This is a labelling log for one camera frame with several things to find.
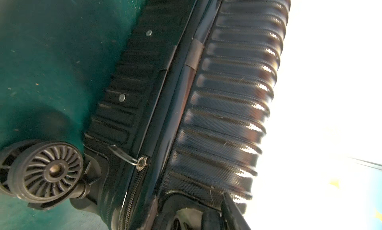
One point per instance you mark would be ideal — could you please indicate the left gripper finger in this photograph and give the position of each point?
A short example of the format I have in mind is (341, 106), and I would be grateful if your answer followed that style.
(231, 216)

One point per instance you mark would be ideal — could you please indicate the black ribbed hard-shell suitcase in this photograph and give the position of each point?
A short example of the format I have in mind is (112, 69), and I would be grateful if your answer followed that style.
(143, 112)

